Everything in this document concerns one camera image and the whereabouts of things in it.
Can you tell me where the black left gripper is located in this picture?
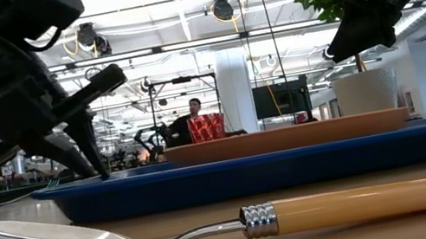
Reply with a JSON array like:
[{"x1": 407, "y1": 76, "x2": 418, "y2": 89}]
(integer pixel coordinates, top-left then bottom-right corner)
[{"x1": 0, "y1": 61, "x2": 145, "y2": 199}]

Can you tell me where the blue-handled fork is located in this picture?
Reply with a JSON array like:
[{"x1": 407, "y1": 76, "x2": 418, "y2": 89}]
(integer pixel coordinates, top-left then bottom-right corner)
[{"x1": 0, "y1": 177, "x2": 65, "y2": 207}]

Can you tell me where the orange plate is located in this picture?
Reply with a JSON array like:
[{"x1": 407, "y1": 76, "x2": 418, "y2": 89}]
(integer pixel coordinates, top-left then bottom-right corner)
[{"x1": 164, "y1": 105, "x2": 412, "y2": 172}]

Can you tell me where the orange faceted plastic cup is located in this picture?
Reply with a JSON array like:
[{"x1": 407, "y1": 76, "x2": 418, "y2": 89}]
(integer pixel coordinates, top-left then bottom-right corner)
[{"x1": 185, "y1": 111, "x2": 229, "y2": 145}]

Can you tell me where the blue plastic tray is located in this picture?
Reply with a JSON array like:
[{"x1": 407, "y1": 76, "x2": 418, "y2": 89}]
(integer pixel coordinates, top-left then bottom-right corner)
[{"x1": 29, "y1": 116, "x2": 426, "y2": 234}]

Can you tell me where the white plant pot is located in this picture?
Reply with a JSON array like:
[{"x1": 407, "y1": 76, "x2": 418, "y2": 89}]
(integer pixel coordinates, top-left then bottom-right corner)
[{"x1": 330, "y1": 64, "x2": 403, "y2": 120}]

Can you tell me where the black monitor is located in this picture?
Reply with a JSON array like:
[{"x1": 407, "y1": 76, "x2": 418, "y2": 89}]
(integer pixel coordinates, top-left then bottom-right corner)
[{"x1": 250, "y1": 74, "x2": 313, "y2": 121}]

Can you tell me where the person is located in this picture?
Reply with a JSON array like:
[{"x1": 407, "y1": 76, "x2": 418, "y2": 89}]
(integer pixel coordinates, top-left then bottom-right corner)
[{"x1": 163, "y1": 96, "x2": 210, "y2": 149}]

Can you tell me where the ceiling cable reel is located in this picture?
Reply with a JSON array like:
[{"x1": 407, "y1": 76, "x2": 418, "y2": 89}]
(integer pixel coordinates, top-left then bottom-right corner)
[
  {"x1": 74, "y1": 21, "x2": 100, "y2": 50},
  {"x1": 210, "y1": 0, "x2": 236, "y2": 24}
]

